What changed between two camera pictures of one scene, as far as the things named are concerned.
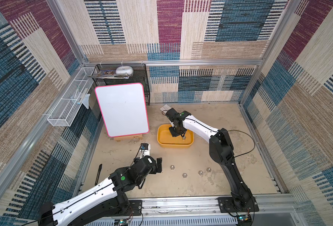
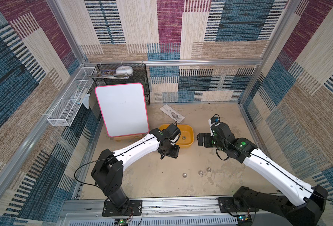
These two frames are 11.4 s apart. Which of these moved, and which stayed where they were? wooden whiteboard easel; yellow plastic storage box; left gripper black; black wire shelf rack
Moved: left gripper black
Stayed: yellow plastic storage box; wooden whiteboard easel; black wire shelf rack
